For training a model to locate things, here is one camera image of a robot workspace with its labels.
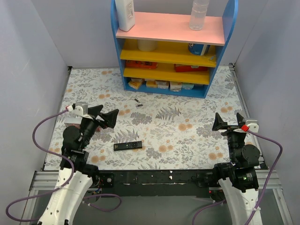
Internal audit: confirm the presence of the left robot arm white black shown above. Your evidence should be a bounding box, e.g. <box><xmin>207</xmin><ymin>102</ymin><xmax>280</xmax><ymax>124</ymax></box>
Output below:
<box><xmin>38</xmin><ymin>103</ymin><xmax>119</xmax><ymax>225</ymax></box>

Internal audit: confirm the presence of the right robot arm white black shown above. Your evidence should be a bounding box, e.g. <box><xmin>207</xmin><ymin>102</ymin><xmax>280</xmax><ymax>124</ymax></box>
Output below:
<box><xmin>212</xmin><ymin>113</ymin><xmax>263</xmax><ymax>225</ymax></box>

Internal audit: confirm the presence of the red snack box on table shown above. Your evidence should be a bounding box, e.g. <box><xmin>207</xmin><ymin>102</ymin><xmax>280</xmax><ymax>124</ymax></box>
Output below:
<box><xmin>64</xmin><ymin>118</ymin><xmax>82</xmax><ymax>128</ymax></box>

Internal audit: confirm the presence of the yellow tissue pack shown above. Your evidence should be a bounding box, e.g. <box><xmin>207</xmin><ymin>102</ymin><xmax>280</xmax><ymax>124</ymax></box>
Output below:
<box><xmin>128</xmin><ymin>78</ymin><xmax>144</xmax><ymax>90</ymax></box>

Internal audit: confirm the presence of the floral tablecloth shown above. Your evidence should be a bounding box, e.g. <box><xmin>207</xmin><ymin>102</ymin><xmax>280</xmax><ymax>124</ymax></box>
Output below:
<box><xmin>43</xmin><ymin>67</ymin><xmax>261</xmax><ymax>171</ymax></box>

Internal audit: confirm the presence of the orange red snack box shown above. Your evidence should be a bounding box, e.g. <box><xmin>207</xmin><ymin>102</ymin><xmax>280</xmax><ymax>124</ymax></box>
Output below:
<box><xmin>125</xmin><ymin>60</ymin><xmax>158</xmax><ymax>69</ymax></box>

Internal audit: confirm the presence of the red snack box on shelf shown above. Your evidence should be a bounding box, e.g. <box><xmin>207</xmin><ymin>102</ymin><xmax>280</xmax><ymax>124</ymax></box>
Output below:
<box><xmin>174</xmin><ymin>64</ymin><xmax>208</xmax><ymax>72</ymax></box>

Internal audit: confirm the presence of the blue white can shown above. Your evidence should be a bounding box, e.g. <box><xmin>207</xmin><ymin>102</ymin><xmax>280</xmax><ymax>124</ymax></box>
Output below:
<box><xmin>188</xmin><ymin>43</ymin><xmax>210</xmax><ymax>56</ymax></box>

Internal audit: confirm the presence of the blue wooden shelf unit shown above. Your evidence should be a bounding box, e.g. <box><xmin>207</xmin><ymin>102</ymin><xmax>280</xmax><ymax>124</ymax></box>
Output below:
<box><xmin>111</xmin><ymin>0</ymin><xmax>239</xmax><ymax>98</ymax></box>

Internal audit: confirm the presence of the white plastic bottle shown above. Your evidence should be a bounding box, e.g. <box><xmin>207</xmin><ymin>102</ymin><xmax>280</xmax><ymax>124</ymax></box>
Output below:
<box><xmin>115</xmin><ymin>0</ymin><xmax>135</xmax><ymax>32</ymax></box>

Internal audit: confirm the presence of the clear plastic water bottle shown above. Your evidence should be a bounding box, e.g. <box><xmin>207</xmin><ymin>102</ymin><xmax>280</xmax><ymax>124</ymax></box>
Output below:
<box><xmin>189</xmin><ymin>0</ymin><xmax>210</xmax><ymax>30</ymax></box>

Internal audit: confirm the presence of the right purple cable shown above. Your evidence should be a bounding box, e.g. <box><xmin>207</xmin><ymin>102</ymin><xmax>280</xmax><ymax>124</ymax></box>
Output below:
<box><xmin>191</xmin><ymin>131</ymin><xmax>283</xmax><ymax>225</ymax></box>

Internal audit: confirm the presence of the purple cable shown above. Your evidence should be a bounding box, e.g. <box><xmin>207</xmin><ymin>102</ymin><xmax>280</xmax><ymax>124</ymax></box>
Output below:
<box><xmin>191</xmin><ymin>131</ymin><xmax>283</xmax><ymax>225</ymax></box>
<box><xmin>6</xmin><ymin>107</ymin><xmax>122</xmax><ymax>222</ymax></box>

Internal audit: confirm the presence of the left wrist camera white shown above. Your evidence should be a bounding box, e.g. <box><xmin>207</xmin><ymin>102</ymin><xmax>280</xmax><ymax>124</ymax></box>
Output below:
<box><xmin>66</xmin><ymin>102</ymin><xmax>88</xmax><ymax>117</ymax></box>

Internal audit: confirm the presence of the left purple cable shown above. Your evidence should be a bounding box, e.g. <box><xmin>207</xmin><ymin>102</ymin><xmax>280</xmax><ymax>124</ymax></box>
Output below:
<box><xmin>6</xmin><ymin>107</ymin><xmax>122</xmax><ymax>222</ymax></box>

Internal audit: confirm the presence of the aluminium frame rail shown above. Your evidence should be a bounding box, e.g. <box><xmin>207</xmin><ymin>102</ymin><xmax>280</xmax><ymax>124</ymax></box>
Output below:
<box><xmin>228</xmin><ymin>62</ymin><xmax>293</xmax><ymax>225</ymax></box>

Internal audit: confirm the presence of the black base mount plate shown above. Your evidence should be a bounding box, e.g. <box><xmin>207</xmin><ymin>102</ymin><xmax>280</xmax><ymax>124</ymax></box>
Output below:
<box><xmin>96</xmin><ymin>169</ymin><xmax>223</xmax><ymax>197</ymax></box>

